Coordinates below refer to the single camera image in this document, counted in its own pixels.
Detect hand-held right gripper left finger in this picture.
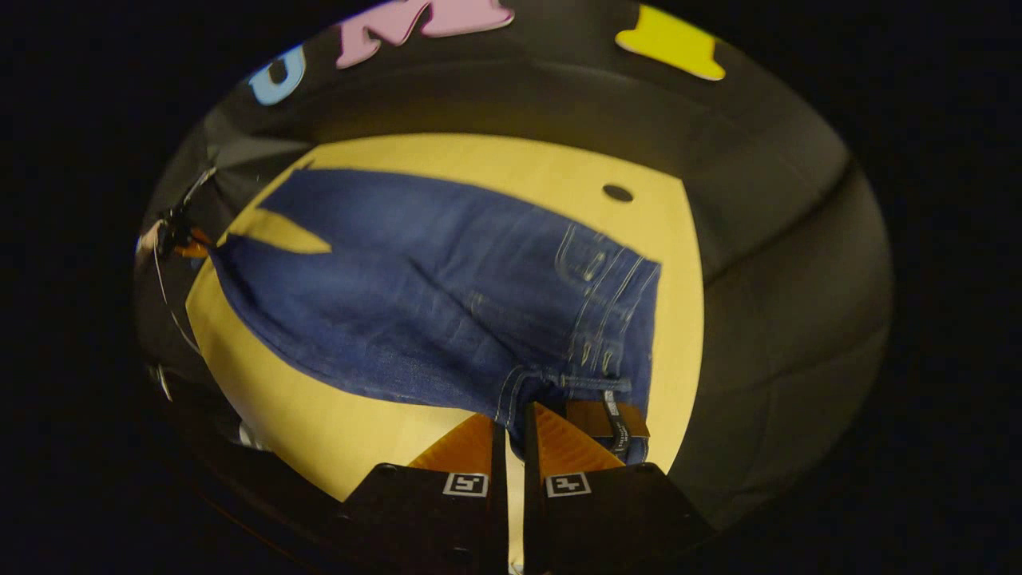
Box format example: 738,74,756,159
335,414,509,575

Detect blue denim jeans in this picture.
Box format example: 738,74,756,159
209,168,662,466

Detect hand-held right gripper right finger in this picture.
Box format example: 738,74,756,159
523,402,716,575

